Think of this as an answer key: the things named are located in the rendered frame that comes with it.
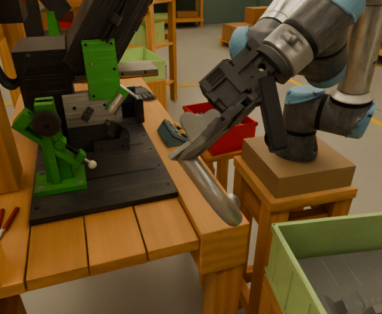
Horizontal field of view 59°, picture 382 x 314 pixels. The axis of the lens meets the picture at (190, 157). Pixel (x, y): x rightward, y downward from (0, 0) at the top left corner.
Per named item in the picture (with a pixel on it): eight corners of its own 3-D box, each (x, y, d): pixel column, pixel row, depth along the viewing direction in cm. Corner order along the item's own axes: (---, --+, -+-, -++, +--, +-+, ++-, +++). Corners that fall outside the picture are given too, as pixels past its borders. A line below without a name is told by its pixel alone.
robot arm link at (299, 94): (288, 115, 121) (293, 78, 114) (326, 124, 114) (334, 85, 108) (275, 127, 112) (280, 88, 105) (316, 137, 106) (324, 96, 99)
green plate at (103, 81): (119, 96, 133) (112, 41, 127) (122, 97, 126) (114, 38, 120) (89, 99, 130) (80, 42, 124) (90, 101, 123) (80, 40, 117)
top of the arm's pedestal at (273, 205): (304, 154, 142) (305, 146, 140) (356, 198, 115) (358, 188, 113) (232, 164, 134) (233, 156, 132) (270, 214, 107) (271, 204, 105)
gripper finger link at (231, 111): (200, 136, 53) (240, 100, 54) (208, 144, 53) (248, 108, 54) (200, 129, 49) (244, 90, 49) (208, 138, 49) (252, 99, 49)
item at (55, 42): (78, 109, 162) (65, 35, 146) (81, 134, 137) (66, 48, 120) (37, 113, 157) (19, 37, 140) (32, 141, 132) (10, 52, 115)
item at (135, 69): (149, 66, 154) (149, 60, 152) (158, 76, 140) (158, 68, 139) (59, 74, 143) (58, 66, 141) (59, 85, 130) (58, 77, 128)
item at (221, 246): (141, 98, 221) (139, 75, 214) (246, 263, 97) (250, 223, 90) (119, 99, 217) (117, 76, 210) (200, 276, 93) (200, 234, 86)
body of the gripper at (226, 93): (199, 96, 58) (252, 48, 58) (233, 133, 57) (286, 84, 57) (194, 85, 51) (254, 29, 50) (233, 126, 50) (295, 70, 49)
